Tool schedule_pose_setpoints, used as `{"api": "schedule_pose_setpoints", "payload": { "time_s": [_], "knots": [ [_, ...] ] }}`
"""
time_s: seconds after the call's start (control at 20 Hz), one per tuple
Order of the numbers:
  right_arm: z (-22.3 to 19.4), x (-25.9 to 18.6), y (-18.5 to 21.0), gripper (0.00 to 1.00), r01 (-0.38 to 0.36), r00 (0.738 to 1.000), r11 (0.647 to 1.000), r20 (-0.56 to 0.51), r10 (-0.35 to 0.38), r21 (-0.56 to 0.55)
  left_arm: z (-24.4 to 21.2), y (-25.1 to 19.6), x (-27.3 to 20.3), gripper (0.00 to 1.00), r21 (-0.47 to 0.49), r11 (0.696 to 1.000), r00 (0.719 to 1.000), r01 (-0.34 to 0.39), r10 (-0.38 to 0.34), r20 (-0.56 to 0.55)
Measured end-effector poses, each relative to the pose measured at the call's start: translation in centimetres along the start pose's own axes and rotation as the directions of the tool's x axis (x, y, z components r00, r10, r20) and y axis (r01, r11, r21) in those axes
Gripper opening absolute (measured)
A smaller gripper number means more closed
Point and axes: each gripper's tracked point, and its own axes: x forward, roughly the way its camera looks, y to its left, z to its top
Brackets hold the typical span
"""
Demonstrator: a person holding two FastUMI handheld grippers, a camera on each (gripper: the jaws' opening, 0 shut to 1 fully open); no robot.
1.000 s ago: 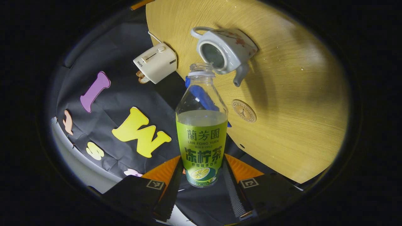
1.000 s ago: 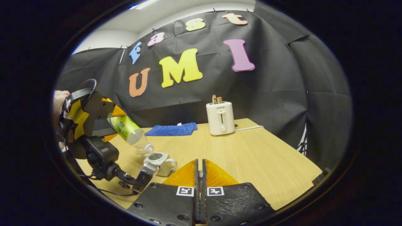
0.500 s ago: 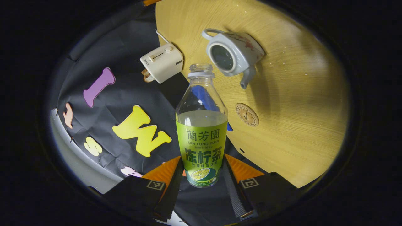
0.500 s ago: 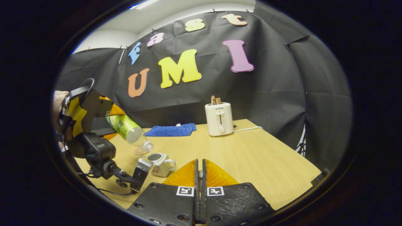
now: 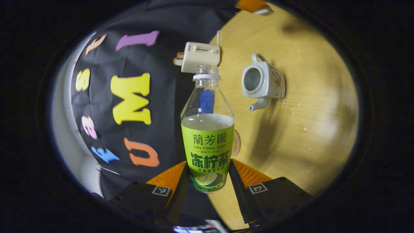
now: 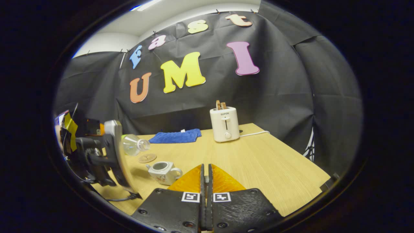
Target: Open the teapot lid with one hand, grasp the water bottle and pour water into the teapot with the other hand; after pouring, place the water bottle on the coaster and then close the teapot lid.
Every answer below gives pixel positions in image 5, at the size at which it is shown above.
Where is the blue towel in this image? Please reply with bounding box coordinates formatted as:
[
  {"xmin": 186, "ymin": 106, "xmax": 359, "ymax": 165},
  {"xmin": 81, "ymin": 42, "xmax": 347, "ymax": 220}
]
[{"xmin": 200, "ymin": 90, "xmax": 215, "ymax": 114}]

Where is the white ceramic teacup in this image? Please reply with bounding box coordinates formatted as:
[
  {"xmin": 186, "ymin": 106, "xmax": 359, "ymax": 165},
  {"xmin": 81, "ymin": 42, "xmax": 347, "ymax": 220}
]
[{"xmin": 241, "ymin": 53, "xmax": 286, "ymax": 112}]

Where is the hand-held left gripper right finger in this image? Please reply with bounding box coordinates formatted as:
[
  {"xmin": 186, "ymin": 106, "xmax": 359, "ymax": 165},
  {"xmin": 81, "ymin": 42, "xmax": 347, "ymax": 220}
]
[{"xmin": 228, "ymin": 159, "xmax": 314, "ymax": 227}]

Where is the black backdrop cloth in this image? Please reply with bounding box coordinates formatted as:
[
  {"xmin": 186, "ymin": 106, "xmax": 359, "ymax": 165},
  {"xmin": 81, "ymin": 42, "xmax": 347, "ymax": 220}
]
[{"xmin": 70, "ymin": 0, "xmax": 240, "ymax": 224}]

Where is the white toaster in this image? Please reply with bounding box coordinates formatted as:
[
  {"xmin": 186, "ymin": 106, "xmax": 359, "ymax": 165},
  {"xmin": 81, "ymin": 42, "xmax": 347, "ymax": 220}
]
[{"xmin": 180, "ymin": 41, "xmax": 221, "ymax": 73}]

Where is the clear water bottle green label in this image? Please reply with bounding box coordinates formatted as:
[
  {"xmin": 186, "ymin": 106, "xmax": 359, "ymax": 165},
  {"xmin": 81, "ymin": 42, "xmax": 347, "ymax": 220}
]
[{"xmin": 180, "ymin": 65, "xmax": 235, "ymax": 194}]

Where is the round brown coaster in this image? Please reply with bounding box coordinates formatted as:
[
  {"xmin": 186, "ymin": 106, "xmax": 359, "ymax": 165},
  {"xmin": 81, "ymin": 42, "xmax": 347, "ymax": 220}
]
[{"xmin": 231, "ymin": 129, "xmax": 241, "ymax": 157}]

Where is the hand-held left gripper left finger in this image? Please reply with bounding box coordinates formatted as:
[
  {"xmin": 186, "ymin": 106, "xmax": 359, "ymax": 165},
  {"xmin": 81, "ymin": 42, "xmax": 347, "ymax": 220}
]
[{"xmin": 108, "ymin": 161, "xmax": 190, "ymax": 224}]

